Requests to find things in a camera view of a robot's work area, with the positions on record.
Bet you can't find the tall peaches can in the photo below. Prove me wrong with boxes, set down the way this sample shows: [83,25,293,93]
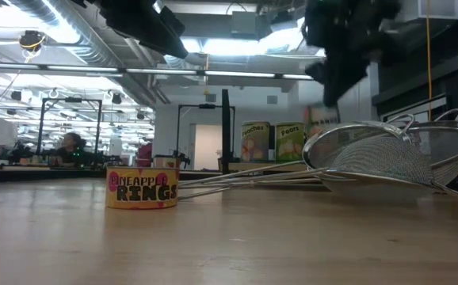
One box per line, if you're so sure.
[240,120,271,163]

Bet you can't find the large metal mesh strainer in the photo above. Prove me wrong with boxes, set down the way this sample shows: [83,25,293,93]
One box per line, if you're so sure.
[405,108,458,187]

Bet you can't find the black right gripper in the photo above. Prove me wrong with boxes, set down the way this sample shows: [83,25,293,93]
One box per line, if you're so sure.
[305,0,403,108]

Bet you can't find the small metal mesh strainer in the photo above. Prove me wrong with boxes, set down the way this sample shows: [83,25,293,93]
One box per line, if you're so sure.
[177,136,458,207]

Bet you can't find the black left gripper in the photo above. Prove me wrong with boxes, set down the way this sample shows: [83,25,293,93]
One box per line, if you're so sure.
[100,0,189,60]

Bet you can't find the short yellow pineapple rings can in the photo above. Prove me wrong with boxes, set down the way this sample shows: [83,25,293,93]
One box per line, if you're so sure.
[105,165,180,210]

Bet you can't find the black station frame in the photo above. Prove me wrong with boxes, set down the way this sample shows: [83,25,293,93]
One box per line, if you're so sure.
[37,97,104,158]
[176,103,237,171]

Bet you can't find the tall green pears can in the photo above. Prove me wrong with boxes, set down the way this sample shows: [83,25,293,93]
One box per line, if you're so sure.
[274,122,306,163]

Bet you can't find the red rounded object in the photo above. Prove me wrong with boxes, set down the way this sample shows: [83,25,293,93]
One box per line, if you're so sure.
[135,142,154,168]

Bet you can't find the black metal shelf frame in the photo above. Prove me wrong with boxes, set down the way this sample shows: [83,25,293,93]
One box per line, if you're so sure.
[220,89,232,175]

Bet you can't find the medium metal mesh strainer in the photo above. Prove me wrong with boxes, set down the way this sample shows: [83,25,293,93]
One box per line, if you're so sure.
[177,113,416,201]

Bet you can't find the white ceiling unit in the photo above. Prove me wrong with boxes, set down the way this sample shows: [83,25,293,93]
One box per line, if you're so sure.
[402,0,458,23]

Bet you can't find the long linear light bar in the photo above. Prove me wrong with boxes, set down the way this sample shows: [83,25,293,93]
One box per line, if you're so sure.
[0,61,317,82]

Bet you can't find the cardboard box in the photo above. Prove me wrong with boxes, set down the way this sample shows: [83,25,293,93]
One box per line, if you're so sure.
[152,155,183,169]

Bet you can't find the yellow hanging cable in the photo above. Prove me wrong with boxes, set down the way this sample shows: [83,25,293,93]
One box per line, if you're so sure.
[426,0,433,122]

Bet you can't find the yellow pendant cord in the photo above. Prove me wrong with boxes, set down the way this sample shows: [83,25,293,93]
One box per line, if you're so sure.
[203,53,211,97]

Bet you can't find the wooden shelf board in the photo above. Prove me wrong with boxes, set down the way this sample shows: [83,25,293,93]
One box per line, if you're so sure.
[217,161,308,173]

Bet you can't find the person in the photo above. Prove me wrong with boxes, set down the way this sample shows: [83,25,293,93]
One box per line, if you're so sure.
[50,131,88,168]

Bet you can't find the black round ceiling device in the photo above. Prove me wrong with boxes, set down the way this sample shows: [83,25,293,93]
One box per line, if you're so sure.
[17,29,48,53]

